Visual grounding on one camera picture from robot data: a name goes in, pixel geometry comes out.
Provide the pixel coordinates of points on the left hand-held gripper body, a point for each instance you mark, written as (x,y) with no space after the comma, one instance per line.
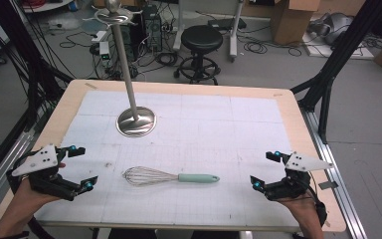
(36,162)

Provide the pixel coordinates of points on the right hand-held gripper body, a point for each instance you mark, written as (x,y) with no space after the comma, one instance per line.
(295,184)

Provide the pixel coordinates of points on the silver metal utensil stand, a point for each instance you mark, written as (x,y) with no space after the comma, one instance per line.
(123,59)

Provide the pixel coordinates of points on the person's right hand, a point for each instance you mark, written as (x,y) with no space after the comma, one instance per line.
(300,207)

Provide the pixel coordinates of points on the person's left hand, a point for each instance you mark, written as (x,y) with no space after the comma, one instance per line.
(33,199)

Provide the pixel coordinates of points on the grey tape strip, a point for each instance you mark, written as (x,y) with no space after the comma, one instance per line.
(328,185)

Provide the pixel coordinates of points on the white grid mat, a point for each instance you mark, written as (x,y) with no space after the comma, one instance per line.
(212,132)

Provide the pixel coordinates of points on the white power strip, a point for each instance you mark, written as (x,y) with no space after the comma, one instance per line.
(104,49)

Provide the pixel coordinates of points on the tall cardboard box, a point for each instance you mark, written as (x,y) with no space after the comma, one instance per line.
(288,23)

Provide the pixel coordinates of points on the grey bag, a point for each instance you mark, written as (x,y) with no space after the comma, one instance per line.
(331,28)

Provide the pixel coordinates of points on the black round stool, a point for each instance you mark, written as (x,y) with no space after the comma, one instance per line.
(201,38)

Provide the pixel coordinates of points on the black computer tower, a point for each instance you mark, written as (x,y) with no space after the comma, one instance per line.
(152,33)

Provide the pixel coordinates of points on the black flat device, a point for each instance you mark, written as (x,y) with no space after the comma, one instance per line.
(227,23)

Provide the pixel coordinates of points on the aluminium rail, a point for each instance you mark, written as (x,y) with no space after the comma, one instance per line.
(335,166)
(3,169)

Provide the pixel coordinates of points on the white stand frame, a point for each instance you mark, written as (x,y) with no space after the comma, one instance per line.
(234,33)

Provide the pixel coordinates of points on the black metal frame post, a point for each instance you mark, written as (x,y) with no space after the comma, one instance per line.
(344,43)

